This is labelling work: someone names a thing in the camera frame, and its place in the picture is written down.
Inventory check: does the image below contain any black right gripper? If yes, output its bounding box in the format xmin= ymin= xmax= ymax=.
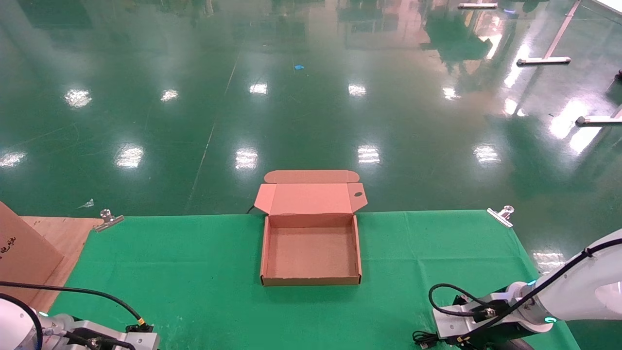
xmin=452 ymin=293 xmax=530 ymax=350

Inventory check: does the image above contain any tall printed cardboard box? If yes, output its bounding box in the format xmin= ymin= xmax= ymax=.
xmin=0 ymin=202 xmax=65 ymax=306

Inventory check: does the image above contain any flat open cardboard box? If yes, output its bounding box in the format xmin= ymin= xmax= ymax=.
xmin=254 ymin=170 xmax=368 ymax=286

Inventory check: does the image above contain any green table cloth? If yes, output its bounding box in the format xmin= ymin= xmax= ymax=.
xmin=49 ymin=210 xmax=581 ymax=350

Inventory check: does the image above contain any metal table clip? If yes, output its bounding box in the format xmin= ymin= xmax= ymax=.
xmin=94 ymin=209 xmax=124 ymax=233
xmin=487 ymin=205 xmax=515 ymax=228

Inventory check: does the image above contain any white stand base with pole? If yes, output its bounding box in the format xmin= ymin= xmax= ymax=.
xmin=517 ymin=0 xmax=582 ymax=67

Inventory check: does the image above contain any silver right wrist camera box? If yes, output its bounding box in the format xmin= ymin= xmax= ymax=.
xmin=432 ymin=292 xmax=511 ymax=341

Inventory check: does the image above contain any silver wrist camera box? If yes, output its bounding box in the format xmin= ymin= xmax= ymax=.
xmin=78 ymin=320 xmax=161 ymax=350
xmin=432 ymin=292 xmax=511 ymax=341

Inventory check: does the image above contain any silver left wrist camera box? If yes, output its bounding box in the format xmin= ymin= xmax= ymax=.
xmin=78 ymin=320 xmax=161 ymax=350

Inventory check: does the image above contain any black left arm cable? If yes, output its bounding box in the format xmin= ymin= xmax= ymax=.
xmin=0 ymin=280 xmax=146 ymax=350

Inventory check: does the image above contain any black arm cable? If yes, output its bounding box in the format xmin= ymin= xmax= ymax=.
xmin=0 ymin=280 xmax=146 ymax=350
xmin=429 ymin=237 xmax=622 ymax=336

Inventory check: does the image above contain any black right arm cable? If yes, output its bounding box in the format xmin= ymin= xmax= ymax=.
xmin=429 ymin=237 xmax=622 ymax=336

